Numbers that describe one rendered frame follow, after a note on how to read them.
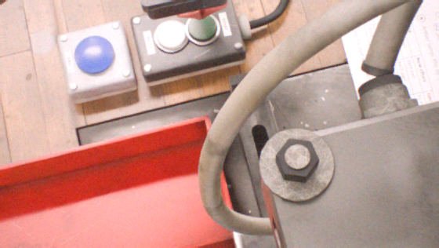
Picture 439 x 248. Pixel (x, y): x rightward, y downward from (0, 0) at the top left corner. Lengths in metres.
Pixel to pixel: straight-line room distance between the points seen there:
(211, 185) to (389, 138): 0.12
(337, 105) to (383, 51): 0.64
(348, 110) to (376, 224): 0.67
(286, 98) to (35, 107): 0.26
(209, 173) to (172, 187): 0.54
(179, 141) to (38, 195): 0.15
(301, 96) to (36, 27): 0.29
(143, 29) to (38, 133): 0.15
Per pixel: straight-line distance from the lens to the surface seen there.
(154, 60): 0.93
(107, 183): 0.92
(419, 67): 0.96
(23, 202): 0.93
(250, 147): 0.84
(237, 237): 0.65
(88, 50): 0.93
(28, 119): 0.96
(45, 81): 0.97
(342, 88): 0.94
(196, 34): 0.92
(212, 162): 0.36
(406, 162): 0.28
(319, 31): 0.28
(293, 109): 0.93
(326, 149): 0.28
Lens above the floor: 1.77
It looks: 70 degrees down
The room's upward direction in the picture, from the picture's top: 8 degrees counter-clockwise
